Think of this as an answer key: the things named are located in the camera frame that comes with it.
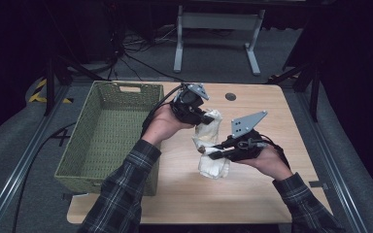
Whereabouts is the left hand-held gripper cable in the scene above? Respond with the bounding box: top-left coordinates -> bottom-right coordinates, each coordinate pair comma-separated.
141,84 -> 186,137

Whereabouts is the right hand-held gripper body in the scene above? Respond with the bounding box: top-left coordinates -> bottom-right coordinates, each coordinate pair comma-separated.
227,111 -> 268,162

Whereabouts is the hand-held gripper cable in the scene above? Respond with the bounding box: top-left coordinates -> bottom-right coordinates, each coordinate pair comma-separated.
258,134 -> 290,169
141,84 -> 186,137

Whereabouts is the yellow black hazard tape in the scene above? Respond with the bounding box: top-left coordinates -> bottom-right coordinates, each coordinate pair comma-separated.
28,78 -> 74,105

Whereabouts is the right hand-held gripper cable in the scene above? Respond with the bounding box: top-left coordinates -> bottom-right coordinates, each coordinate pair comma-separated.
258,134 -> 290,169

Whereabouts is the white cloth with brown print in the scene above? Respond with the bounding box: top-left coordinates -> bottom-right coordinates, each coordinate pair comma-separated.
192,109 -> 231,180

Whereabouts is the bundle of black cables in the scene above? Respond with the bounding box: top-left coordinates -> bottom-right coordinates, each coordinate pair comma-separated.
106,23 -> 188,83

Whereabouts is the black tape floor mark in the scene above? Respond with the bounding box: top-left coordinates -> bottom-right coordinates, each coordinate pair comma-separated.
50,128 -> 72,148

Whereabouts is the white metal desk frame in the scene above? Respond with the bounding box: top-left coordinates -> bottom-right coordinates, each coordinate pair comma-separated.
173,4 -> 266,77

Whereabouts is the metal floor rail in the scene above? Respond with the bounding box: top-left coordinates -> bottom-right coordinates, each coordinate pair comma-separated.
295,91 -> 368,233
0,85 -> 71,233

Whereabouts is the person's left hand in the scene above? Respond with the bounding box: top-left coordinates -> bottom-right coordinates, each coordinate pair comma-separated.
141,103 -> 195,147

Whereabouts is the grey tape strip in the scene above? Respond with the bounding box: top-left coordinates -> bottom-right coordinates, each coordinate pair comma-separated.
309,181 -> 329,190

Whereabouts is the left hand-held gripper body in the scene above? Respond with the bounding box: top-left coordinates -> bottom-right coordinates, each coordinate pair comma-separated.
169,83 -> 210,125

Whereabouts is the green woven basket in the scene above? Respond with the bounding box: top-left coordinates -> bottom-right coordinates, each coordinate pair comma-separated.
53,81 -> 165,197

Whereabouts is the black floor cable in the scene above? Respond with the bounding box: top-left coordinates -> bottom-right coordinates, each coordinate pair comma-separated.
11,120 -> 79,233

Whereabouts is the black tripod stand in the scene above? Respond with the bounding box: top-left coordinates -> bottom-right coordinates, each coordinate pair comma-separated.
266,62 -> 322,123
43,54 -> 108,117

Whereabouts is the person's right hand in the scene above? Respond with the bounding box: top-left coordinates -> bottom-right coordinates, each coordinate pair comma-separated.
236,147 -> 294,182

